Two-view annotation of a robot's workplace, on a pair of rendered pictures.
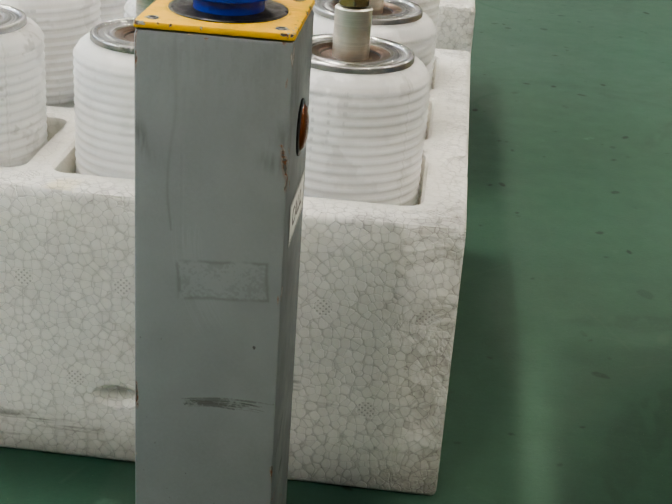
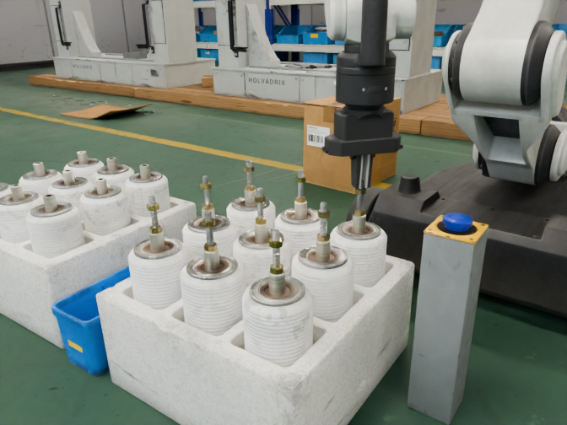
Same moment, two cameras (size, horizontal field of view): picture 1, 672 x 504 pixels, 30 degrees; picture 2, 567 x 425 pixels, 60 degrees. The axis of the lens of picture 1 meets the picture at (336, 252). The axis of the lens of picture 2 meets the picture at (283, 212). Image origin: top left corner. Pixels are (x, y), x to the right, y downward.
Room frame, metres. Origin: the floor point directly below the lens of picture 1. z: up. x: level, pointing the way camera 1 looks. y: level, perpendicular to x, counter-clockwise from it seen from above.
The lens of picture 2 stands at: (0.44, 0.72, 0.59)
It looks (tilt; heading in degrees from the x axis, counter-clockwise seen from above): 22 degrees down; 301
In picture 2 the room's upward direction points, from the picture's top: 1 degrees counter-clockwise
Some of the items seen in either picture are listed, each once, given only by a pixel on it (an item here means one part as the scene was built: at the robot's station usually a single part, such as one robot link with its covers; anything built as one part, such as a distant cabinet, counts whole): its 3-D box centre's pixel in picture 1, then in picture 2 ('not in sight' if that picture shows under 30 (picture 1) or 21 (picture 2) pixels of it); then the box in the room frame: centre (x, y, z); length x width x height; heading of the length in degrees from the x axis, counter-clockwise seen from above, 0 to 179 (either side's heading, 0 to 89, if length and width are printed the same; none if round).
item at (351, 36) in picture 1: (352, 33); (359, 223); (0.72, 0.00, 0.26); 0.02 x 0.02 x 0.03
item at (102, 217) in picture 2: not in sight; (109, 231); (1.28, 0.07, 0.16); 0.10 x 0.10 x 0.18
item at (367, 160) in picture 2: not in sight; (368, 168); (0.72, -0.01, 0.36); 0.03 x 0.02 x 0.06; 134
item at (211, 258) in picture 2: not in sight; (211, 259); (0.86, 0.22, 0.26); 0.02 x 0.02 x 0.03
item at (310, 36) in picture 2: not in sight; (325, 34); (3.29, -5.03, 0.36); 0.50 x 0.38 x 0.21; 84
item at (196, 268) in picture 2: not in sight; (212, 266); (0.86, 0.22, 0.25); 0.08 x 0.08 x 0.01
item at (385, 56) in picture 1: (350, 55); (359, 230); (0.72, 0.00, 0.25); 0.08 x 0.08 x 0.01
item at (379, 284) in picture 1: (191, 213); (264, 321); (0.85, 0.11, 0.09); 0.39 x 0.39 x 0.18; 86
